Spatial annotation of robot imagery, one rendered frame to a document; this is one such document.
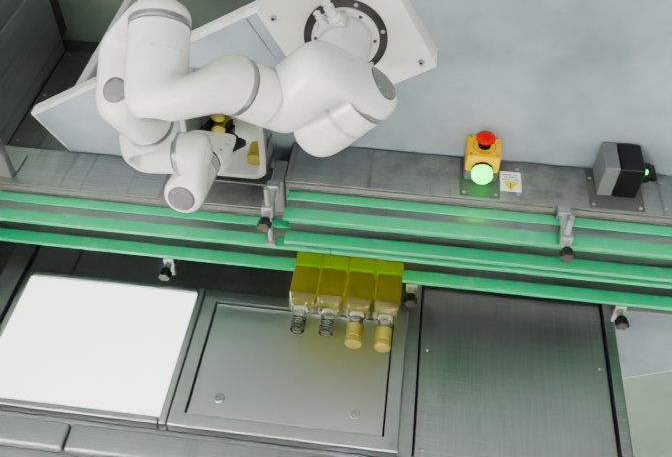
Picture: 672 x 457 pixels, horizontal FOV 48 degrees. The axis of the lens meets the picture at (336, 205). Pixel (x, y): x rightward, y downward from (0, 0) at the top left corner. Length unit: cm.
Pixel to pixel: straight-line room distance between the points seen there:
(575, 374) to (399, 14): 87
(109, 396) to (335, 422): 47
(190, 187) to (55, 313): 58
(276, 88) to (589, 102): 74
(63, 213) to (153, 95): 83
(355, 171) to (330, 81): 59
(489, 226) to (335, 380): 46
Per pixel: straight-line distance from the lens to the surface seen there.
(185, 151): 136
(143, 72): 103
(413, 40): 143
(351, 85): 109
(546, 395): 173
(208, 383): 166
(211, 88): 101
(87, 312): 182
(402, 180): 161
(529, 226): 160
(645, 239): 165
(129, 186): 179
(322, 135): 117
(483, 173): 158
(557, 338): 181
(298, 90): 107
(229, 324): 173
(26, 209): 184
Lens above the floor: 198
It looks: 42 degrees down
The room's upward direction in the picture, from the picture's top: 170 degrees counter-clockwise
